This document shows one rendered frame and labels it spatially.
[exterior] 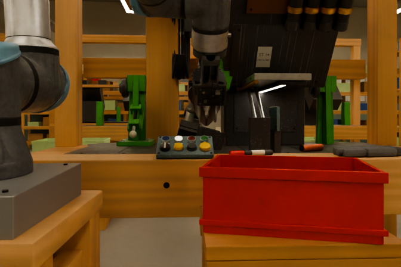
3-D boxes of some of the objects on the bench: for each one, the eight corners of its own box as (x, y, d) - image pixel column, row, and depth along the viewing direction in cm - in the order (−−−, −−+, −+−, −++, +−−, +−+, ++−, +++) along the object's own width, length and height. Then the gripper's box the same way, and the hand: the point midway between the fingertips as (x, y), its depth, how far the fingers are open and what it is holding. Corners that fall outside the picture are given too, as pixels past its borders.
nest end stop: (193, 143, 115) (196, 132, 112) (175, 139, 115) (178, 128, 112) (193, 141, 116) (197, 130, 113) (176, 137, 116) (179, 126, 113)
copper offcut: (304, 152, 107) (304, 145, 107) (298, 151, 109) (299, 144, 109) (323, 150, 112) (323, 143, 112) (318, 149, 114) (318, 143, 114)
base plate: (427, 158, 106) (427, 152, 106) (62, 161, 102) (62, 154, 102) (358, 146, 148) (358, 141, 148) (98, 147, 144) (98, 142, 144)
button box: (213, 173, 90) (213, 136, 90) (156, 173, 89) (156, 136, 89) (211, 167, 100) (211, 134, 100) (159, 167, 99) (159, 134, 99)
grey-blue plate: (281, 152, 105) (281, 106, 105) (274, 152, 105) (274, 106, 105) (273, 149, 114) (273, 106, 114) (267, 149, 114) (267, 106, 114)
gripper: (188, 58, 69) (188, 141, 81) (233, 58, 69) (226, 141, 81) (188, 40, 76) (187, 120, 88) (229, 41, 76) (223, 120, 88)
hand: (206, 119), depth 86 cm, fingers closed
